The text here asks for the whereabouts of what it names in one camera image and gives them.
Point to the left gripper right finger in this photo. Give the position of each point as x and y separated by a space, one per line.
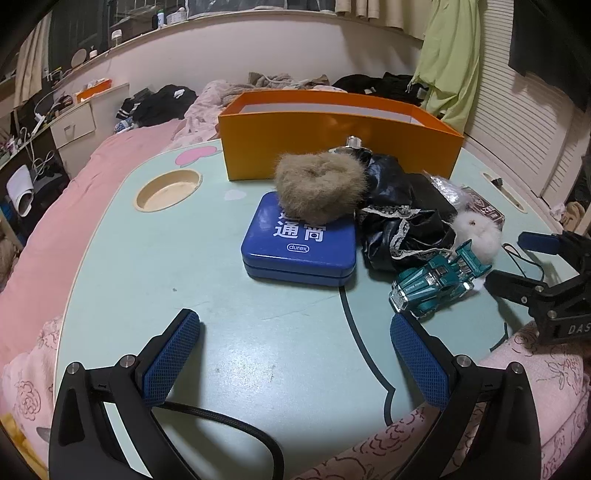
486 426

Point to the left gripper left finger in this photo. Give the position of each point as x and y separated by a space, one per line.
83 444

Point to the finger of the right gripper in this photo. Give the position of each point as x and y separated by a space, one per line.
518 289
542 243

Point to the white fluffy pompom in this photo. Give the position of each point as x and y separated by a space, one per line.
484 233

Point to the clear plastic bag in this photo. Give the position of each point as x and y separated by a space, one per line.
451 192

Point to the teal toy car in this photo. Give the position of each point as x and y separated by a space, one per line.
442 281

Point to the black satin lace garment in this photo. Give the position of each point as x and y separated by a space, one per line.
403 220

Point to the silver metal plug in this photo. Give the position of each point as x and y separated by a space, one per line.
353 146

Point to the brown furry scrunchie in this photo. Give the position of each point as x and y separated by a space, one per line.
319 188

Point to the blue tin box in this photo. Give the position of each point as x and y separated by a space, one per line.
278 247

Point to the orange cardboard box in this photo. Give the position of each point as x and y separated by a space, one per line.
261 125

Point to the green hanging garment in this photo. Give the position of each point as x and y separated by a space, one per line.
449 63

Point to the pink bed blanket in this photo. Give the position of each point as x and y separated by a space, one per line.
34 298

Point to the white slipper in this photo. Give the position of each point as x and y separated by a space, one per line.
20 190

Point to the white drawer cabinet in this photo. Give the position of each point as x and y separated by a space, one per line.
79 131

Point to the black clothes pile left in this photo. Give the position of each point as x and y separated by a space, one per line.
147 108

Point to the orange tissue box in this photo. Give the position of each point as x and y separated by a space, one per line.
93 88

